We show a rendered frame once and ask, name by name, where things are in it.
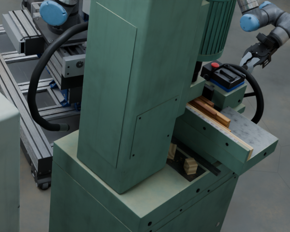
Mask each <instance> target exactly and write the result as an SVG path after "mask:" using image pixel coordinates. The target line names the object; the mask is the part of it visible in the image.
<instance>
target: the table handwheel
mask: <svg viewBox="0 0 290 232"><path fill-rule="evenodd" d="M225 64H227V65H230V66H232V67H233V68H235V69H237V70H238V71H240V72H242V73H243V74H245V75H246V78H245V79H246V80H247V81H248V82H249V84H250V85H251V86H252V88H253V90H254V92H251V93H245V94H244V98H245V97H251V96H256V101H257V108H256V113H255V115H254V117H253V118H252V119H251V121H252V122H254V123H255V124H257V123H258V122H259V121H260V119H261V117H262V114H263V111H264V98H263V94H262V91H261V88H260V86H259V84H258V82H257V81H256V79H255V78H254V77H253V76H252V75H251V74H250V73H249V72H248V71H247V70H246V69H244V68H243V67H241V66H239V65H236V64H230V63H225ZM225 64H223V67H224V65H225Z"/></svg>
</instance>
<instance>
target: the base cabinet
mask: <svg viewBox="0 0 290 232"><path fill-rule="evenodd" d="M238 178H239V175H237V174H236V173H234V172H233V171H231V172H229V173H228V174H226V175H225V176H223V177H222V178H220V179H219V180H218V181H216V182H215V183H213V184H212V185H210V186H209V187H208V188H206V189H205V190H203V191H202V192H200V193H199V194H197V195H196V196H195V197H193V198H192V199H190V200H189V201H187V202H186V203H185V204H183V205H181V206H180V207H179V208H177V209H176V210H175V211H173V212H172V213H170V214H169V215H167V216H166V217H164V218H163V219H161V220H160V221H158V222H157V223H156V224H154V225H153V226H151V227H150V228H148V229H147V230H146V231H144V232H220V230H221V228H222V225H223V222H224V219H225V216H226V213H227V210H228V207H229V204H230V201H231V198H232V196H233V193H234V190H235V187H236V184H237V181H238ZM49 232H132V231H131V230H130V229H128V228H127V227H126V226H125V225H124V224H123V223H122V222H121V221H120V220H118V219H117V218H116V217H115V216H114V215H113V214H112V213H111V212H110V211H109V210H108V209H107V208H105V207H104V206H103V205H102V204H101V203H100V202H99V201H98V200H97V199H95V198H94V197H93V196H92V195H91V194H90V193H89V192H88V191H86V190H85V189H84V188H83V187H82V186H81V185H80V184H79V183H78V182H76V181H75V180H74V179H73V178H72V177H71V176H70V175H69V174H68V173H66V172H65V171H64V170H63V169H62V168H61V167H60V166H59V165H57V164H56V163H55V162H54V161H52V181H51V199H50V216H49Z"/></svg>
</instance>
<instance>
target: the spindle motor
mask: <svg viewBox="0 0 290 232"><path fill-rule="evenodd" d="M206 1H208V2H209V3H210V5H209V10H208V14H207V18H206V22H205V26H204V30H203V35H202V40H201V44H200V48H199V52H198V56H197V61H199V62H209V61H214V60H217V59H219V58H220V57H221V56H222V54H223V51H224V47H225V43H226V39H227V35H228V31H229V28H230V24H231V21H232V17H233V13H234V9H235V5H236V2H237V0H206Z"/></svg>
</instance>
